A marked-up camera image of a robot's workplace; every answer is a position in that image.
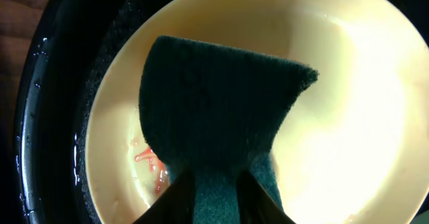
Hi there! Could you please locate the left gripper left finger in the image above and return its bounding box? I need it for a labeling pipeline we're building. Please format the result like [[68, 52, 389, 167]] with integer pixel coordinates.
[[133, 171, 196, 224]]

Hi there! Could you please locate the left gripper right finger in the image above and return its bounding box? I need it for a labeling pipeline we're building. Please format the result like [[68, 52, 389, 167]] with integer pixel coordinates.
[[236, 170, 295, 224]]

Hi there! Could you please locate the green yellow sponge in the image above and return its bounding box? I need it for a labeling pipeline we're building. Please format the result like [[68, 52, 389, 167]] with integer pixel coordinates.
[[139, 36, 318, 223]]

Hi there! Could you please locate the yellow plate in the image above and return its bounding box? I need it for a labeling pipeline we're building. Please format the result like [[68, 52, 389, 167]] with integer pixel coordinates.
[[85, 0, 428, 223]]

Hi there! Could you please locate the round black tray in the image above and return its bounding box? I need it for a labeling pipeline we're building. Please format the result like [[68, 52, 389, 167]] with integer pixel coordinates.
[[13, 0, 429, 224]]

